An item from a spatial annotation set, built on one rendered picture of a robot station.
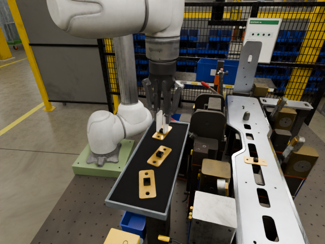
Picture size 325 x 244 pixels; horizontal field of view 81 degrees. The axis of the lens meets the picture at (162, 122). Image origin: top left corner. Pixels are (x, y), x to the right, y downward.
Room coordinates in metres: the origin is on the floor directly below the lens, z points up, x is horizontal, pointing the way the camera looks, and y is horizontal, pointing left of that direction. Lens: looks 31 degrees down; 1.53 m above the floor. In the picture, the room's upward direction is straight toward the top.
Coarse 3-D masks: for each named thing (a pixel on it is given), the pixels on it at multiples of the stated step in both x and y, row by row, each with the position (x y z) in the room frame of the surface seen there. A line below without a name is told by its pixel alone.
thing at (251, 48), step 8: (248, 48) 1.27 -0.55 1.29; (256, 48) 1.26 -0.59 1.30; (240, 56) 1.28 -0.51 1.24; (248, 56) 1.27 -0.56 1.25; (256, 56) 1.26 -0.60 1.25; (240, 64) 1.28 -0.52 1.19; (248, 64) 1.27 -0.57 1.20; (256, 64) 1.26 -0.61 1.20; (240, 72) 1.28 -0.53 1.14; (248, 72) 1.27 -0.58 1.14; (240, 80) 1.27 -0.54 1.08; (248, 80) 1.26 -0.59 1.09; (240, 88) 1.27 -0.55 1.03; (248, 88) 1.26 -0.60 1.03
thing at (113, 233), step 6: (108, 234) 0.20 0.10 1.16; (114, 234) 0.20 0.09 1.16; (120, 234) 0.20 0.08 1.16; (126, 234) 0.20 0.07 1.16; (132, 234) 0.20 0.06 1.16; (108, 240) 0.18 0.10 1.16; (114, 240) 0.18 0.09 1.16; (120, 240) 0.18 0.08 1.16; (126, 240) 0.18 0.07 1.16; (132, 240) 0.18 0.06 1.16; (138, 240) 0.19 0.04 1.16
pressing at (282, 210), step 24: (240, 96) 1.19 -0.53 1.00; (240, 120) 0.88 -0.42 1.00; (264, 120) 0.88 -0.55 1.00; (240, 144) 0.68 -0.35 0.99; (264, 144) 0.67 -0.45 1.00; (240, 168) 0.52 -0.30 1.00; (264, 168) 0.52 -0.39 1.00; (240, 192) 0.42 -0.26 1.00; (288, 192) 0.42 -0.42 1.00; (240, 216) 0.33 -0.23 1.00; (288, 216) 0.33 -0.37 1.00; (240, 240) 0.26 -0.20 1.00; (264, 240) 0.27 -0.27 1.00; (288, 240) 0.27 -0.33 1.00
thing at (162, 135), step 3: (162, 126) 0.57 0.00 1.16; (168, 126) 0.57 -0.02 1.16; (162, 129) 0.54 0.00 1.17; (168, 129) 0.55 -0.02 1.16; (156, 132) 0.53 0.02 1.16; (159, 132) 0.53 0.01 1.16; (162, 132) 0.52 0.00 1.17; (168, 132) 0.53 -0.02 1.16; (153, 135) 0.51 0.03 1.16; (156, 135) 0.51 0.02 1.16; (159, 135) 0.51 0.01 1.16; (162, 135) 0.51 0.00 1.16; (165, 135) 0.51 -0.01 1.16; (156, 138) 0.50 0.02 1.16; (159, 138) 0.49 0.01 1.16; (162, 138) 0.49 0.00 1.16
